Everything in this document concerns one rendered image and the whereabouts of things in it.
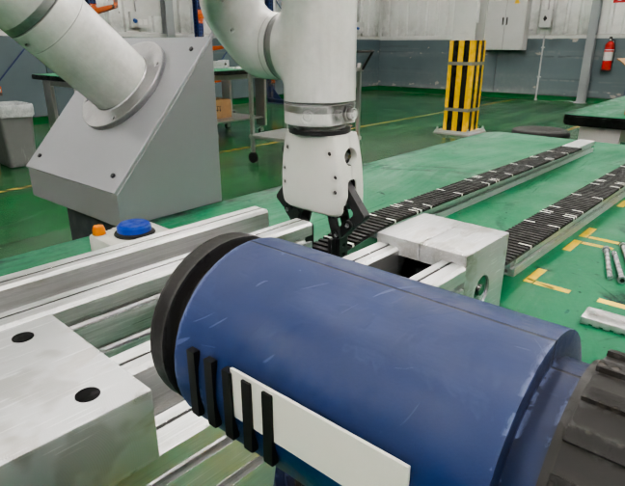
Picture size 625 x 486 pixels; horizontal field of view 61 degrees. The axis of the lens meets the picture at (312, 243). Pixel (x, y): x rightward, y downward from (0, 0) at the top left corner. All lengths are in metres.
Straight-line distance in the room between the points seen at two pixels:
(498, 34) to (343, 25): 11.52
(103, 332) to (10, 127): 5.08
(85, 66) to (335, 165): 0.49
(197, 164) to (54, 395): 0.73
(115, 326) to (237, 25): 0.36
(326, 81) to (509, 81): 11.70
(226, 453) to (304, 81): 0.41
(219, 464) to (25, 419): 0.11
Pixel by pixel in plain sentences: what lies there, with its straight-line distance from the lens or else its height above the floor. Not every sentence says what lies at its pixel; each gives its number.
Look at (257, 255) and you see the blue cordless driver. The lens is 0.15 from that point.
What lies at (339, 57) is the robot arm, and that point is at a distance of 0.61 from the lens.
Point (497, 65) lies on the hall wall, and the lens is 12.39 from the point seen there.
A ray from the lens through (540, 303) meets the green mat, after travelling 0.66.
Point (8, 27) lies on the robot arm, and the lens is 0.96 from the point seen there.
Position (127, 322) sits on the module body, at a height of 0.83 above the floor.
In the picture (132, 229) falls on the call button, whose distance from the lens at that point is 0.66.
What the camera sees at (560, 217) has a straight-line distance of 0.87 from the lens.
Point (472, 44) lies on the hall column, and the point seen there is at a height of 1.05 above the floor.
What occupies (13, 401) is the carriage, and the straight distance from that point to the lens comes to 0.28.
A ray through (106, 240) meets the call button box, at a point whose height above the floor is 0.84.
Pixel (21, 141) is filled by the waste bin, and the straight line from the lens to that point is 5.58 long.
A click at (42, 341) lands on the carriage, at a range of 0.32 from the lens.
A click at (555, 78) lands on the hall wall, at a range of 11.97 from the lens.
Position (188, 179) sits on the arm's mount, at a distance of 0.96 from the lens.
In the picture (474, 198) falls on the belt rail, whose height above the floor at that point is 0.79.
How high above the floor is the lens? 1.05
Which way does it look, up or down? 20 degrees down
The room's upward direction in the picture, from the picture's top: straight up
